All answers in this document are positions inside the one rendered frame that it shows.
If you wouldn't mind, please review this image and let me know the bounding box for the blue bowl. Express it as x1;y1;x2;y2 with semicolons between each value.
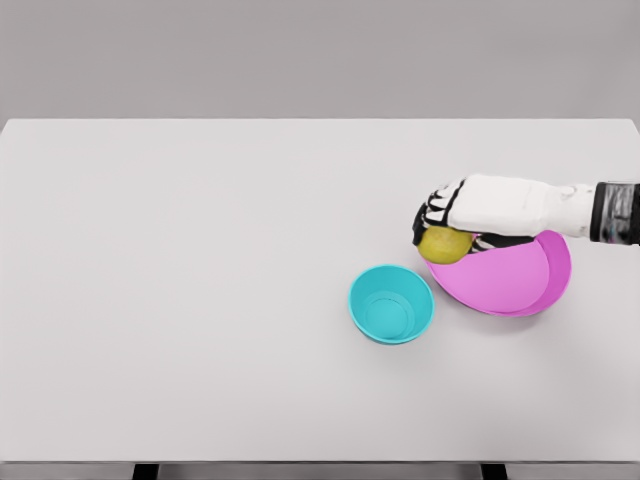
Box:
347;264;436;346

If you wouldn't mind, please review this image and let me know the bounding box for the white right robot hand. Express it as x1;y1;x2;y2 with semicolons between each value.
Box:
411;173;557;254

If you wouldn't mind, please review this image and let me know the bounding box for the pink plate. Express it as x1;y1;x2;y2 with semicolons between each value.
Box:
425;229;573;318

